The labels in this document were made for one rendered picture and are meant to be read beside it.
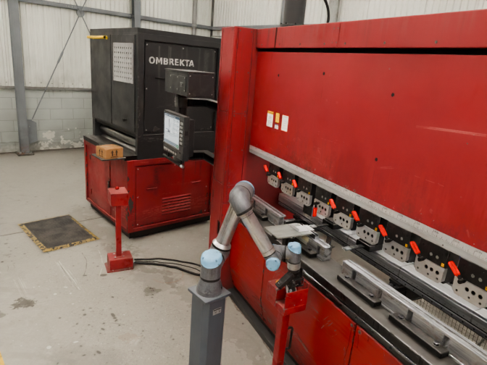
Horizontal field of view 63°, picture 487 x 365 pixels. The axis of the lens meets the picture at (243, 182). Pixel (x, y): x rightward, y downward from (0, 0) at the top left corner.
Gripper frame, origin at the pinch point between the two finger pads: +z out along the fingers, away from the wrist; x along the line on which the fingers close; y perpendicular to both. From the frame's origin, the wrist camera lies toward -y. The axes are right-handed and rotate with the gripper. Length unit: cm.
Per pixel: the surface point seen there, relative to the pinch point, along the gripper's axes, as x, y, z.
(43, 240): 284, -129, 60
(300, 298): -4.8, 4.5, -1.4
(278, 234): 30.7, 11.4, -25.8
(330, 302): -15.9, 17.8, -1.6
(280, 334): 2.5, -3.3, 26.7
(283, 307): -2.9, -5.7, 2.4
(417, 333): -67, 25, -15
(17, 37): 700, -124, -157
